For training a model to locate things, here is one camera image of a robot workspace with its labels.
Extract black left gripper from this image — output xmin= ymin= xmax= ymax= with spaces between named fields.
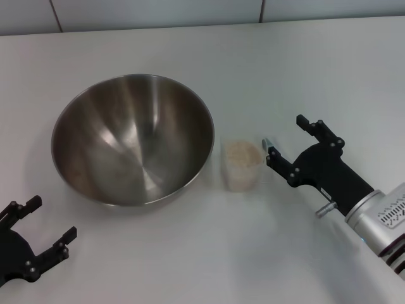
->
xmin=0 ymin=194 xmax=78 ymax=283

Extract clear plastic cup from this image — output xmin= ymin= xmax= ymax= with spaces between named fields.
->
xmin=221 ymin=137 xmax=266 ymax=193

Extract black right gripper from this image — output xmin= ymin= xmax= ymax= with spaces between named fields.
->
xmin=261 ymin=114 xmax=376 ymax=218

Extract silver right wrist connector plug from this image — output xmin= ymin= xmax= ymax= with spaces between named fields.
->
xmin=316 ymin=200 xmax=338 ymax=218

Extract white rice grains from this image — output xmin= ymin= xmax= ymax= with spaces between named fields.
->
xmin=225 ymin=141 xmax=263 ymax=192

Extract stainless steel mixing bowl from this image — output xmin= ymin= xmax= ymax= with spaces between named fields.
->
xmin=51 ymin=73 xmax=216 ymax=217

